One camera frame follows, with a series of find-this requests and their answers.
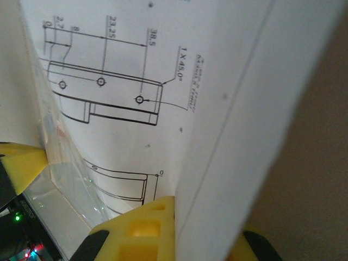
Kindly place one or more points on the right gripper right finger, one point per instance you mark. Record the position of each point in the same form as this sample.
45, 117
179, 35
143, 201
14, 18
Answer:
136, 233

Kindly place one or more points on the clear plastic sleeve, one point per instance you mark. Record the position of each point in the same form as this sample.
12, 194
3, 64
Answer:
68, 190

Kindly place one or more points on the white printed drawing sheet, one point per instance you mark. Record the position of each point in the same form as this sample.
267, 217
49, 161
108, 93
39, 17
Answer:
217, 81

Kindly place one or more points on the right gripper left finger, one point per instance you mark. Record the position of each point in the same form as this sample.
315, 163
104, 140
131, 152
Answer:
21, 166

